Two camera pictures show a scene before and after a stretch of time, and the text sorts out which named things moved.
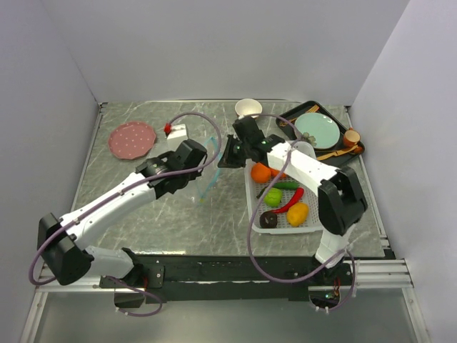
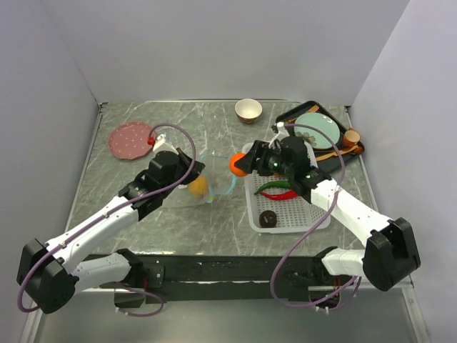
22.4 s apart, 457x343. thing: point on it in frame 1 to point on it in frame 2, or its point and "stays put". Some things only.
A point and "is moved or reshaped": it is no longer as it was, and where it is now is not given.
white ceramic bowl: x=248 y=106 stays put
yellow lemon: x=298 y=214 to x=199 y=186
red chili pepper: x=298 y=196 to x=280 y=196
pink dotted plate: x=131 y=140 stays put
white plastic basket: x=275 y=204 stays put
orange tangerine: x=260 y=173 is moved or reshaped
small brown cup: x=351 y=137 stays put
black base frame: x=236 y=276 stays put
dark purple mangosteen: x=268 y=219 stays put
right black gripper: x=228 y=160 to x=261 y=151
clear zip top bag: x=203 y=183 to x=220 y=177
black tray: x=333 y=141 stays put
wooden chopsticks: x=312 y=110 stays put
